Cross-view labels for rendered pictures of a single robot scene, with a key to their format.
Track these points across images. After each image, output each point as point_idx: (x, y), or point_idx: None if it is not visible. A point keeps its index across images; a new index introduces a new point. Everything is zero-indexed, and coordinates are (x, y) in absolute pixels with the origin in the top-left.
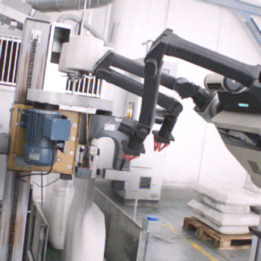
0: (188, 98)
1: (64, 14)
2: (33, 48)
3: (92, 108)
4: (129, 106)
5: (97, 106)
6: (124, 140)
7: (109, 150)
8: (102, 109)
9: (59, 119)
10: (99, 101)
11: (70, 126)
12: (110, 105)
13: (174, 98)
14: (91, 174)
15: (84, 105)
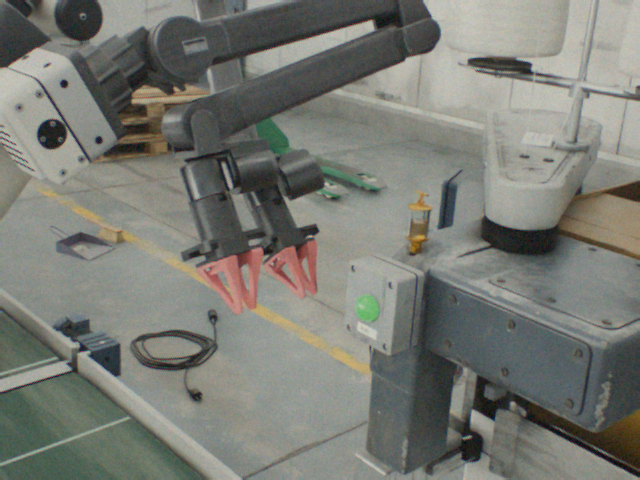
0: (146, 85)
1: None
2: None
3: (483, 179)
4: (427, 195)
5: (485, 180)
6: (310, 225)
7: None
8: (484, 196)
9: (453, 171)
10: (488, 161)
11: (441, 194)
12: (488, 191)
13: (200, 99)
14: (460, 417)
15: (484, 161)
